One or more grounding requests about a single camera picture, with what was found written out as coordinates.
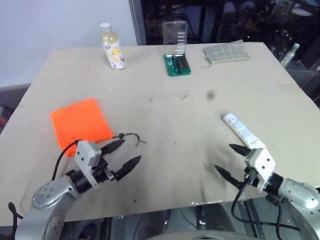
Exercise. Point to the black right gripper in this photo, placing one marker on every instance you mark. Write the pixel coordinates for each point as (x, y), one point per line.
(253, 180)

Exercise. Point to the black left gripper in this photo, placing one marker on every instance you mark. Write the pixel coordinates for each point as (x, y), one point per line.
(101, 172)

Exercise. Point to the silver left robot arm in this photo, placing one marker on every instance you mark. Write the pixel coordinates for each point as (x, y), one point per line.
(48, 197)

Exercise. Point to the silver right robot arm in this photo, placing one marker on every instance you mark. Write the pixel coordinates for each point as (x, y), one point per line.
(297, 193)

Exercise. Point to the white squeeze tube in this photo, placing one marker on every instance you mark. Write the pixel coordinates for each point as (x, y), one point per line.
(241, 130)

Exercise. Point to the beige table cover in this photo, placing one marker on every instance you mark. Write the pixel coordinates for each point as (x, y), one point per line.
(175, 112)

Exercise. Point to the silver robot torso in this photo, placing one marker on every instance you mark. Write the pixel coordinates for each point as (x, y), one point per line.
(202, 236)

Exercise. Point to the clear floral print bottle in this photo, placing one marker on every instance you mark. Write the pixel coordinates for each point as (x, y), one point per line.
(114, 51)

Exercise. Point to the green bit case clear lid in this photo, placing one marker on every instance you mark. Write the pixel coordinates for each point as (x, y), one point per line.
(178, 63)

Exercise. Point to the grey plaid cloth pouch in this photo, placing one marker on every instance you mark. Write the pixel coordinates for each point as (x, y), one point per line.
(226, 53)

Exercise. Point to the small white-capped background bottle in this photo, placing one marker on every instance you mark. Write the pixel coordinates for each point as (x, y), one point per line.
(290, 55)

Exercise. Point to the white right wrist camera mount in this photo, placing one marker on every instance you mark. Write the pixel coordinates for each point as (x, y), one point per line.
(261, 162)

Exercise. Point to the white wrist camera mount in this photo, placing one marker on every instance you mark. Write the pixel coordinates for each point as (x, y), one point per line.
(261, 162)
(86, 156)

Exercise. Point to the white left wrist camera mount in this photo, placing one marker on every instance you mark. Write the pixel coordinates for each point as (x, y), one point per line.
(86, 156)

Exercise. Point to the grey window frame post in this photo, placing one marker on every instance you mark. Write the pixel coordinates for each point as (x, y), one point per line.
(137, 22)

